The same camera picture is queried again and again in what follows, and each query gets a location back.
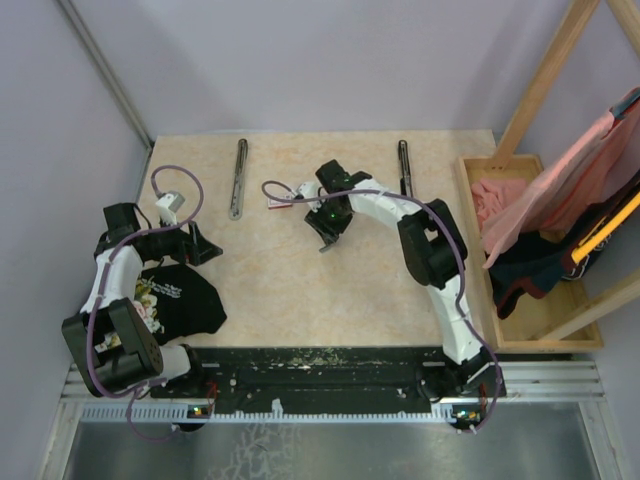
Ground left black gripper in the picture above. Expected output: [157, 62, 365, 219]
[145, 212, 222, 266]

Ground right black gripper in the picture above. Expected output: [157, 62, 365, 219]
[305, 197, 352, 247]

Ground grey staple box tray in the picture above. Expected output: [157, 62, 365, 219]
[319, 241, 337, 253]

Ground black silver stapler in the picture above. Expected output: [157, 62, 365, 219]
[229, 138, 249, 221]
[397, 139, 414, 197]

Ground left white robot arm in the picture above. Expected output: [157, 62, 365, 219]
[61, 203, 227, 398]

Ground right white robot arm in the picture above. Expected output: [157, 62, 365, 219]
[295, 160, 491, 396]

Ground black floral t-shirt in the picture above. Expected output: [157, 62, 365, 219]
[68, 262, 229, 351]

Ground red staple box sleeve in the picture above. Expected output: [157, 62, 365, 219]
[267, 197, 293, 210]

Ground dark navy garment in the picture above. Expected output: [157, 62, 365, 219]
[489, 184, 639, 319]

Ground wooden tray box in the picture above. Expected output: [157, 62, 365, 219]
[453, 155, 603, 353]

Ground pink cloth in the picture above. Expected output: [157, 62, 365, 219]
[471, 88, 639, 269]

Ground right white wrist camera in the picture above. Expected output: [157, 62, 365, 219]
[293, 181, 321, 200]

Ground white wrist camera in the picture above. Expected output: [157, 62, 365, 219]
[155, 191, 185, 226]
[293, 181, 321, 200]

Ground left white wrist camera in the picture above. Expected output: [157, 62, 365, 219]
[155, 191, 185, 226]

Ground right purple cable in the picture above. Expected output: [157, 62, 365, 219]
[261, 179, 501, 434]

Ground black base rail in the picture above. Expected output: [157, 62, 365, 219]
[151, 346, 506, 415]

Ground wooden rack frame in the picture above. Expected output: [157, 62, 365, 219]
[489, 0, 639, 340]

